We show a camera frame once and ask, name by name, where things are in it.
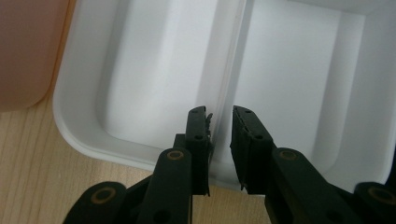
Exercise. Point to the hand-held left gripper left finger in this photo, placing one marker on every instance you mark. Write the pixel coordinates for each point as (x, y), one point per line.
(197, 155)

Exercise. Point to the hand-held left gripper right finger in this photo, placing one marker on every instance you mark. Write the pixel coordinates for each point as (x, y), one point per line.
(249, 155)

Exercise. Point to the white divided plastic container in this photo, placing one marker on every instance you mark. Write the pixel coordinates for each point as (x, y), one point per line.
(155, 62)

